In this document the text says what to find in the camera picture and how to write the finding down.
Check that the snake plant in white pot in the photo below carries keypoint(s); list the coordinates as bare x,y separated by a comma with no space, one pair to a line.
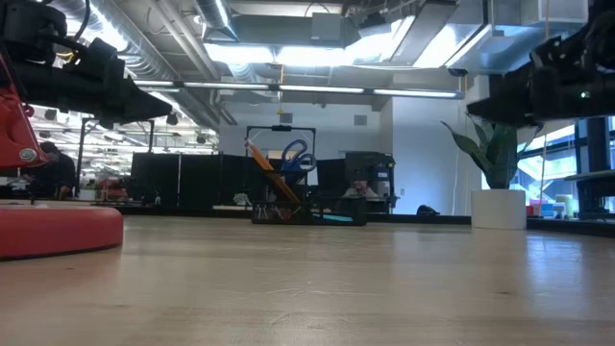
499,209

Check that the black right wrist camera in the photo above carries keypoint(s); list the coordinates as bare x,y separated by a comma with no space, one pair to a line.
552,53

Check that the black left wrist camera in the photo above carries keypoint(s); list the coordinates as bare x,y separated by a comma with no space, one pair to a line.
103,57

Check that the black mesh desk organizer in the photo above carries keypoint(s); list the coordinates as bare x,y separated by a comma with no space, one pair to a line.
336,206

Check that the grey wall vent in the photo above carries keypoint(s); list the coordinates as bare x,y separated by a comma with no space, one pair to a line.
360,120
286,118

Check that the black frame knob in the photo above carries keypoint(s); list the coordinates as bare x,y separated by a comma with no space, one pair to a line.
427,210

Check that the person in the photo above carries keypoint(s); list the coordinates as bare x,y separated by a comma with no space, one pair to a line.
361,188
57,168

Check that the long fluorescent ceiling light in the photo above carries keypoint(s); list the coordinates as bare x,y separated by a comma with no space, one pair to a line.
317,89

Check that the tall black pole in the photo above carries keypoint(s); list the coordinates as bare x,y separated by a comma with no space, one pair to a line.
596,144

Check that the red tool cart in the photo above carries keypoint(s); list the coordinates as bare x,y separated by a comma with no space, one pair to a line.
111,190

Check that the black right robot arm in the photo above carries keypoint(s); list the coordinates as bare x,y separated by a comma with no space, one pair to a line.
603,24

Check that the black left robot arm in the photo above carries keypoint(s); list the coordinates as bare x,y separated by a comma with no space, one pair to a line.
29,19

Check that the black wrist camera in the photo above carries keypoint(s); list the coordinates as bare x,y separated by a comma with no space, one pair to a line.
552,53
103,57

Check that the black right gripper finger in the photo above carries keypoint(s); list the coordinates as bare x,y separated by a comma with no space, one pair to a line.
504,103

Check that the black partition wall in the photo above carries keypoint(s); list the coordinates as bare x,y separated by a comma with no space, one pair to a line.
192,178

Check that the black side desk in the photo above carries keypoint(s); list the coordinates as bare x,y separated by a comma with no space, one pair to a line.
596,177

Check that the black gantry frame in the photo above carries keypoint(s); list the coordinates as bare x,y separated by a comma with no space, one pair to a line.
117,132
281,128

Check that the black equipment cabinet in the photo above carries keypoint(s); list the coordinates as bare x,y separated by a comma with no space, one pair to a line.
367,165

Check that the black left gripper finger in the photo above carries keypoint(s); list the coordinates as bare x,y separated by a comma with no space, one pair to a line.
134,108

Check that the blue sticky note pad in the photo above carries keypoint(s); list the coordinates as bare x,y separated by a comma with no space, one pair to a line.
338,218

